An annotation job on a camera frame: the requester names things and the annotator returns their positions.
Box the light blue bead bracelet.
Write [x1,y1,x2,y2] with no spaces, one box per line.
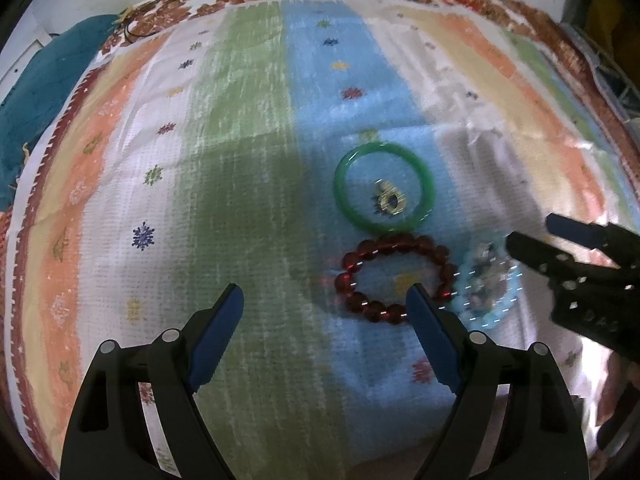
[447,244,524,332]

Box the green jade bangle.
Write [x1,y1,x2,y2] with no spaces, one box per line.
[332,142,435,234]

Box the dark red bead bracelet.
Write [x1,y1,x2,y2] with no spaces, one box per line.
[333,231,459,325]

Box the striped colourful woven mat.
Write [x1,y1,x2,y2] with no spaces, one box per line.
[4,0,634,480]

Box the teal pillow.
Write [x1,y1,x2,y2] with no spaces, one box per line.
[0,14,116,211]

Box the white decorated board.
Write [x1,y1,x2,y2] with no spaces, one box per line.
[0,10,53,100]

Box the gold ring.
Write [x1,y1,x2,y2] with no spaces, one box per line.
[373,178,409,217]

